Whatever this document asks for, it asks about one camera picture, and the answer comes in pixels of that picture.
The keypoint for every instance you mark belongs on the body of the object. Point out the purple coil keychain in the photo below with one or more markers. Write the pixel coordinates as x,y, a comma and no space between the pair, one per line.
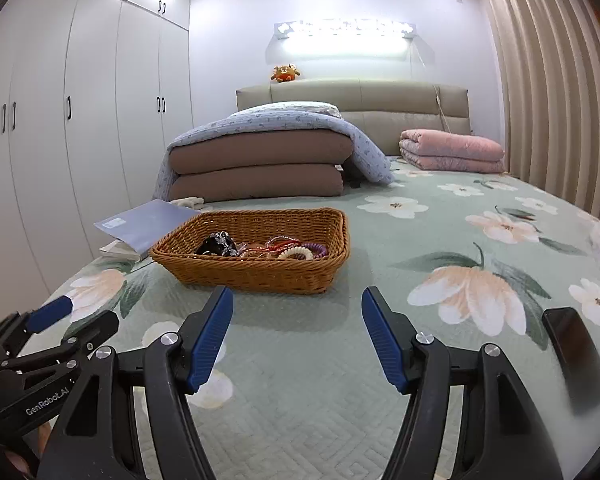
318,250

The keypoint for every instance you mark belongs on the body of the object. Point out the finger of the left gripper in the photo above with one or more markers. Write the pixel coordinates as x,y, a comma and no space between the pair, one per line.
95,331
49,314

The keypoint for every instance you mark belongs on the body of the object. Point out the white book underneath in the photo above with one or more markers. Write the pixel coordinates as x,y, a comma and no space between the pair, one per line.
121,251

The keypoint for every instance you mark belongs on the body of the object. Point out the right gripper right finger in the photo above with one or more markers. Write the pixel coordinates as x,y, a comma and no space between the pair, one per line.
502,435

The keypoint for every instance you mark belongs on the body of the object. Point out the folded brown blue quilt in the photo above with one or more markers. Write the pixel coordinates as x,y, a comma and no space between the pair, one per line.
280,150

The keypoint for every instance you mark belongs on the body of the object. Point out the cream fluffy cloth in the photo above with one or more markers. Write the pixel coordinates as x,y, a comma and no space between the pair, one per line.
195,203

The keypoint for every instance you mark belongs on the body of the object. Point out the white wardrobe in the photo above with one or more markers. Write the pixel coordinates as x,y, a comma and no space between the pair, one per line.
91,93

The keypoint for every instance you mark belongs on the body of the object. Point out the black smartphone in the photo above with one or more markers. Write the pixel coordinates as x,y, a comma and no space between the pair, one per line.
577,355

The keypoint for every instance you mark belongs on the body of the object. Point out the black wrist watch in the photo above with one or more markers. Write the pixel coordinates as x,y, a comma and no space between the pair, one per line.
218,244

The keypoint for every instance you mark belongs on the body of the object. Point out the beige curtain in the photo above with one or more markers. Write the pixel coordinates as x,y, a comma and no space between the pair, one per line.
549,60

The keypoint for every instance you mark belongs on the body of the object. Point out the folded pink blanket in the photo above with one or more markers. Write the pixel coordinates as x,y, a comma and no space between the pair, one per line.
443,151

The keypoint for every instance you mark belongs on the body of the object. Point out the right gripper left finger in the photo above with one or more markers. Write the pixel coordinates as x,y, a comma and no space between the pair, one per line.
95,435

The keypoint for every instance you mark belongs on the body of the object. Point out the left hand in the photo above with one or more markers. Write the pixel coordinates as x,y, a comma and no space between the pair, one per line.
25,453

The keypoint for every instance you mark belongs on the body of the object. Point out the brown wicker basket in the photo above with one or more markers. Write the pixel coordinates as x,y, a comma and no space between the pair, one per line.
271,257

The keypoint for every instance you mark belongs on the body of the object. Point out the orange plush toy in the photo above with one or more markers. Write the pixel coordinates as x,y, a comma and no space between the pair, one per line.
285,73

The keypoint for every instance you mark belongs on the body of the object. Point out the floral green bedspread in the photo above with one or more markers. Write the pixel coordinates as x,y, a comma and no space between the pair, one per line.
297,391

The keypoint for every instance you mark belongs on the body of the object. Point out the purple book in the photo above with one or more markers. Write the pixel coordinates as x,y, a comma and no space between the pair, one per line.
146,224

